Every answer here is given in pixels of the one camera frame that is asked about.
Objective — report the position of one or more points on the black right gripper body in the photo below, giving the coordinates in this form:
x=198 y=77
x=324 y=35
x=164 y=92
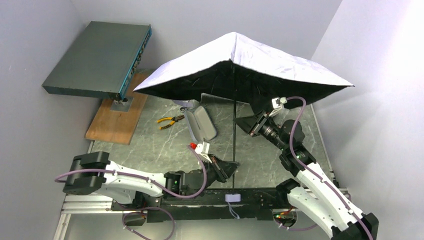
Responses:
x=257 y=123

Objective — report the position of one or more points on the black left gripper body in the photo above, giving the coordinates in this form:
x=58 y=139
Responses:
x=218 y=169

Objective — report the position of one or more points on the purple folding umbrella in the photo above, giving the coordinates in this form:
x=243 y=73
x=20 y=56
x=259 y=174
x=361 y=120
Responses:
x=238 y=68

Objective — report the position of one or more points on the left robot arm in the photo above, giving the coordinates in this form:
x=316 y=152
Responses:
x=95 y=173

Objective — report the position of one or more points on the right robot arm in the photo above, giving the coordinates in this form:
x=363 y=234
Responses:
x=310 y=190

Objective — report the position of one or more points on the wooden board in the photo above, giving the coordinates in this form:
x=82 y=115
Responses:
x=116 y=123

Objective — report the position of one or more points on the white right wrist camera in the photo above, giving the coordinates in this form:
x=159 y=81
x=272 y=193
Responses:
x=277 y=104

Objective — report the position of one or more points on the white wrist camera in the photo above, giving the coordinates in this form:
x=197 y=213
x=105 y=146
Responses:
x=201 y=149
x=277 y=104

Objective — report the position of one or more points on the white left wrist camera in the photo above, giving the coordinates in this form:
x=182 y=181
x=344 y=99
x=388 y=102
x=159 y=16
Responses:
x=201 y=149

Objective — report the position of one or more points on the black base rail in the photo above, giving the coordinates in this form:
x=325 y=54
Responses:
x=214 y=204

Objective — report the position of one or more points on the yellow handled pliers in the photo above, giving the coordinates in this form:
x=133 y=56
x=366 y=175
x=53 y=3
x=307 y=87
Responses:
x=172 y=121

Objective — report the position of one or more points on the grey metal stand bracket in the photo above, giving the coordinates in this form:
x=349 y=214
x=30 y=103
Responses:
x=122 y=105

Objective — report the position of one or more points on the dark teal network switch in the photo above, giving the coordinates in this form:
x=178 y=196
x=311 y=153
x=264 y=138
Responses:
x=101 y=61

